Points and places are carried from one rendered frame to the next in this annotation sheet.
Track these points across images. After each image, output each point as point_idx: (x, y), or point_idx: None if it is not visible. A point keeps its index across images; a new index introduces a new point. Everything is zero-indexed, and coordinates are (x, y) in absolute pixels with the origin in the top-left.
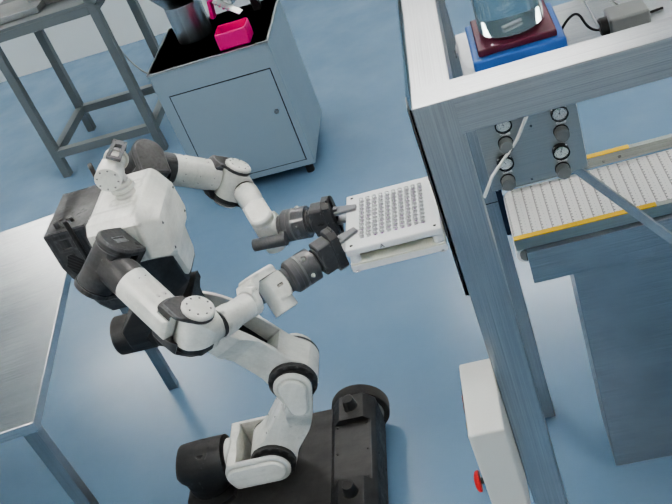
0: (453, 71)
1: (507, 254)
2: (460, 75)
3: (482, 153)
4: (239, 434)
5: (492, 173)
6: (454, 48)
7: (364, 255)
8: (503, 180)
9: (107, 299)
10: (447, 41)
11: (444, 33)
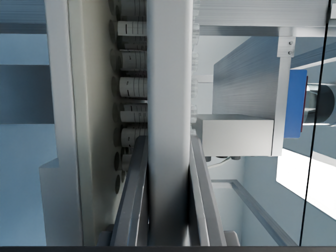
0: (274, 33)
1: (28, 32)
2: (264, 35)
3: (238, 155)
4: None
5: (222, 164)
6: (292, 36)
7: (115, 211)
8: (210, 158)
9: None
10: (305, 34)
11: (314, 34)
